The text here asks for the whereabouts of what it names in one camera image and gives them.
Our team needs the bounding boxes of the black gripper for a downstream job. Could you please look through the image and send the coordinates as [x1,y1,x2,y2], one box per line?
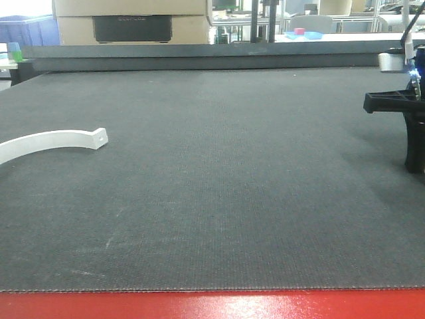
[363,90,424,173]

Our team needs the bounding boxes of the white curved PVC pipe clamp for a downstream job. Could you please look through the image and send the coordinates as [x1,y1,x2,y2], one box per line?
[1,128,108,164]

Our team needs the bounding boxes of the blue storage bin far left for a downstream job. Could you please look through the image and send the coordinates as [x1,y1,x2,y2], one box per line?
[1,15,60,47]

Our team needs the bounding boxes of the dark raised board behind mat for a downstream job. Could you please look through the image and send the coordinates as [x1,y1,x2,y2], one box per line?
[22,40,400,72]

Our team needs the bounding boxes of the blue tray in background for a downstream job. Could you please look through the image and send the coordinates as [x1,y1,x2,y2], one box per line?
[284,30,323,41]

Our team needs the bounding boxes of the grey office chair back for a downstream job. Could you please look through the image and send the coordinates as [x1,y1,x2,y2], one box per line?
[290,15,333,33]

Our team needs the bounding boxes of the pink cube on blue tray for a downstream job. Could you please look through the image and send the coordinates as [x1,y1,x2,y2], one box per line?
[294,28,305,36]

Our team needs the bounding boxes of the dark grey table mat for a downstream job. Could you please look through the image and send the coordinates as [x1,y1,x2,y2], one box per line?
[1,68,424,292]

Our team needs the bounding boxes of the lower cardboard box black panel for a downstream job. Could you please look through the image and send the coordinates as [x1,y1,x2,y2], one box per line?
[56,15,211,46]

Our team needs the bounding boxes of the upper cardboard box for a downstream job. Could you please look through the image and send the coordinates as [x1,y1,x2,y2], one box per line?
[53,0,213,17]

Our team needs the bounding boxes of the blue and green small cups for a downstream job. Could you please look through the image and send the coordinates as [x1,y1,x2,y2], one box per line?
[7,43,23,62]

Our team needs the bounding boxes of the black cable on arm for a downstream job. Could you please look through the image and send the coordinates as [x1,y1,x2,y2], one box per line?
[400,0,425,51]

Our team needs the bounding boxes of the black vertical post pair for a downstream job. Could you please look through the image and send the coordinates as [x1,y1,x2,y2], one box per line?
[250,0,279,44]

